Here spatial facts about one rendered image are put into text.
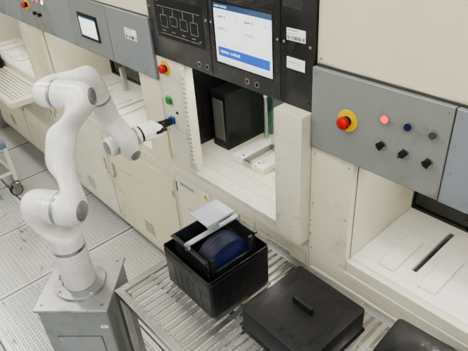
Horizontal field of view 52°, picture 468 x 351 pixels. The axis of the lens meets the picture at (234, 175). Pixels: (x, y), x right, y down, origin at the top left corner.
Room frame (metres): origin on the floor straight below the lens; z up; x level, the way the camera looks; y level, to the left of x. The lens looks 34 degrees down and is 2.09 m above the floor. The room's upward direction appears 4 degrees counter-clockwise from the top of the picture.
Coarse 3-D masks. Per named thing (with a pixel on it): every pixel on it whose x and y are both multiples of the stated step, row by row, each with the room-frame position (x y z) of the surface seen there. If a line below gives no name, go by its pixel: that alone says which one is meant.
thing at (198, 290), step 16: (256, 240) 1.32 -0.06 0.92; (176, 256) 1.25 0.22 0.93; (256, 256) 1.24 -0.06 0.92; (176, 272) 1.26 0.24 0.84; (192, 272) 1.17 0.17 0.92; (240, 272) 1.19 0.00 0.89; (256, 272) 1.23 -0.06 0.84; (192, 288) 1.19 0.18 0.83; (208, 288) 1.11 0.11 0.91; (224, 288) 1.14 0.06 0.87; (240, 288) 1.18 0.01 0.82; (208, 304) 1.12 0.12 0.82; (224, 304) 1.14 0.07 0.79
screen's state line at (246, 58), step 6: (222, 48) 1.67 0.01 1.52; (222, 54) 1.67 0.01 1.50; (228, 54) 1.65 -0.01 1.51; (234, 54) 1.62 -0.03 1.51; (240, 54) 1.60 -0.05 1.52; (246, 54) 1.58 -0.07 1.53; (240, 60) 1.60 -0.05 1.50; (246, 60) 1.58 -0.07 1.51; (252, 60) 1.55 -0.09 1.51; (258, 60) 1.53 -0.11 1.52; (264, 60) 1.51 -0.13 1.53; (258, 66) 1.53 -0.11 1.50; (264, 66) 1.51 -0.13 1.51
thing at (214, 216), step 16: (208, 208) 1.31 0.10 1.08; (224, 208) 1.31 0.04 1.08; (192, 224) 1.36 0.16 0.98; (208, 224) 1.23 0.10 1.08; (224, 224) 1.31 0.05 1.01; (240, 224) 1.33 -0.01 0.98; (176, 240) 1.27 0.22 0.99; (192, 240) 1.24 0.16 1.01; (192, 256) 1.22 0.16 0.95; (240, 256) 1.24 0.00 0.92; (208, 272) 1.15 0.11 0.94; (224, 272) 1.19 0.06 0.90
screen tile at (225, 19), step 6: (216, 12) 1.69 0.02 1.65; (216, 18) 1.69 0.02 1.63; (222, 18) 1.66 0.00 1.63; (228, 18) 1.64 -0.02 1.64; (222, 24) 1.66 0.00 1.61; (228, 24) 1.64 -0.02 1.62; (234, 24) 1.62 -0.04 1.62; (234, 30) 1.62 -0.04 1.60; (222, 36) 1.67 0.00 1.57; (228, 36) 1.64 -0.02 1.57; (234, 36) 1.62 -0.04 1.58; (240, 36) 1.59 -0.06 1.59; (222, 42) 1.67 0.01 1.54; (228, 42) 1.64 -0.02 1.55; (234, 42) 1.62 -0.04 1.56; (240, 42) 1.60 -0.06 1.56; (240, 48) 1.60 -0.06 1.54
